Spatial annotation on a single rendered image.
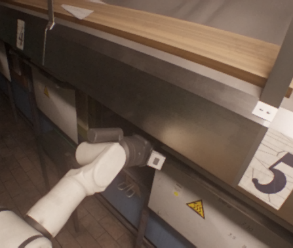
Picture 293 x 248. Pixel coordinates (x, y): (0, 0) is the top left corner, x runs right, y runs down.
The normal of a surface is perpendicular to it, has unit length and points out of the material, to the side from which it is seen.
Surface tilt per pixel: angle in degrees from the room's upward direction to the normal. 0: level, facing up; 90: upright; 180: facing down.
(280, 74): 90
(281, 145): 79
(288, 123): 54
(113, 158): 66
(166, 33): 33
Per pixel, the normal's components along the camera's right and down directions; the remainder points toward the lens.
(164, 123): -0.64, 0.17
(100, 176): 0.81, 0.00
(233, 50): -0.26, -0.52
